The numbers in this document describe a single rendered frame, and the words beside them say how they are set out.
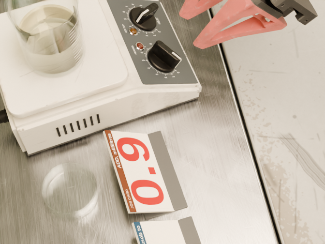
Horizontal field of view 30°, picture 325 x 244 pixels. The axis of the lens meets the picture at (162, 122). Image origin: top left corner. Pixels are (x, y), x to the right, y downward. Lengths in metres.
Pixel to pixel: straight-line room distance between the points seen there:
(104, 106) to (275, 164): 0.19
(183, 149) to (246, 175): 0.07
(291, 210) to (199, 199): 0.09
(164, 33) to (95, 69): 0.12
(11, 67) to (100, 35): 0.09
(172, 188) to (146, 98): 0.10
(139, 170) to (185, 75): 0.11
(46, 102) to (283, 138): 0.26
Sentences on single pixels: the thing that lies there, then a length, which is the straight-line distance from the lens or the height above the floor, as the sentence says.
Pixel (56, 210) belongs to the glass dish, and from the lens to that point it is 0.61.
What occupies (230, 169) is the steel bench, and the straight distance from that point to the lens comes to 0.64.
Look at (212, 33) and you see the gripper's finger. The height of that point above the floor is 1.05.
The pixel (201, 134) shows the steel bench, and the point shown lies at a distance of 0.65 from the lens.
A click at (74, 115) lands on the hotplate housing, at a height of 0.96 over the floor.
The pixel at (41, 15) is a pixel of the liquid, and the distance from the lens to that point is 0.59.
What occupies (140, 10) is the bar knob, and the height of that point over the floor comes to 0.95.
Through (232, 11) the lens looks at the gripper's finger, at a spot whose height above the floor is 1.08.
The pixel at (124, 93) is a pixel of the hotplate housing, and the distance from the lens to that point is 0.60.
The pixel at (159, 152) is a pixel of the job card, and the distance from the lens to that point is 0.64.
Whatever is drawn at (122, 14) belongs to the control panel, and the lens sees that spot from 0.66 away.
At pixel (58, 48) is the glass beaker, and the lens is 0.55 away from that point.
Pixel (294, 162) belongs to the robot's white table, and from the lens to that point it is 0.65.
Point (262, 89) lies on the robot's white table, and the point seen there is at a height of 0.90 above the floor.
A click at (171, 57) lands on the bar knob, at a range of 0.63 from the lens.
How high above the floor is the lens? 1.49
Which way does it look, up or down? 63 degrees down
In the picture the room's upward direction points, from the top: 1 degrees clockwise
